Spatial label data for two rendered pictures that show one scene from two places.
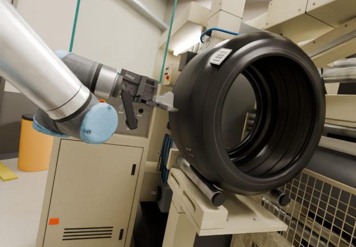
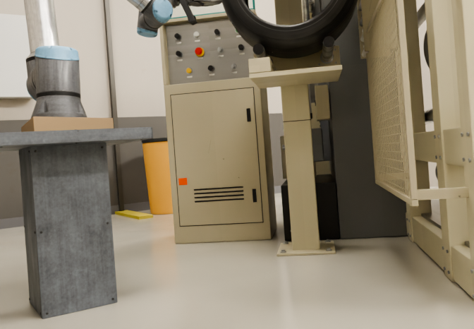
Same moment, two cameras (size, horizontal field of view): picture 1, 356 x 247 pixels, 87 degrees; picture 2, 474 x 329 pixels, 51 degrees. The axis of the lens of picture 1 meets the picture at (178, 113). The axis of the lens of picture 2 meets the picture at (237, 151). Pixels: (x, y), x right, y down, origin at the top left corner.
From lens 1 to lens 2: 1.75 m
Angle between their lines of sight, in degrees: 29
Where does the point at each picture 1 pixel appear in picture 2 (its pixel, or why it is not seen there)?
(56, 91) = not seen: outside the picture
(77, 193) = (197, 150)
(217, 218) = (261, 63)
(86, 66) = not seen: outside the picture
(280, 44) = not seen: outside the picture
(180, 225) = (288, 135)
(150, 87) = not seen: outside the picture
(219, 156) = (247, 15)
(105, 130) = (165, 11)
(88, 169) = (202, 121)
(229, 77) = not seen: outside the picture
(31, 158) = (163, 194)
